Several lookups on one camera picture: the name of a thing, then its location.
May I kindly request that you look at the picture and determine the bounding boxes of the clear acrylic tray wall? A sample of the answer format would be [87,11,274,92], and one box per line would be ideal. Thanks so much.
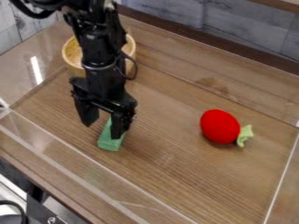
[0,18,299,224]

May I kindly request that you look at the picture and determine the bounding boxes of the red plush strawberry toy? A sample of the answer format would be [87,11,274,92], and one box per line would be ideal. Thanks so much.
[199,109,255,147]

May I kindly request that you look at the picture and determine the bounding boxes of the black cable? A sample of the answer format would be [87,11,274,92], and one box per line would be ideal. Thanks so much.
[0,199,28,224]

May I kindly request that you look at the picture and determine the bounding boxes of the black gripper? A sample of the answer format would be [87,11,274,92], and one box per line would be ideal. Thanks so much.
[70,66,137,139]

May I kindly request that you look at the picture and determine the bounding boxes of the black metal bracket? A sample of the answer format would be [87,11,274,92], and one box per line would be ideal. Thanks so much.
[26,196,67,224]

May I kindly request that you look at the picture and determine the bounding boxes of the green rectangular stick block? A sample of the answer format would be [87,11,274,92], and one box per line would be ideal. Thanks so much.
[98,119,124,151]

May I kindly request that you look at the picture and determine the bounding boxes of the light wooden bowl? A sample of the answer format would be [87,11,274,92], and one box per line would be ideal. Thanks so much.
[62,35,137,77]

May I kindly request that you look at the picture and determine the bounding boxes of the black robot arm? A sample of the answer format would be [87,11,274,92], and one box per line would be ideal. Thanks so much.
[10,0,137,139]

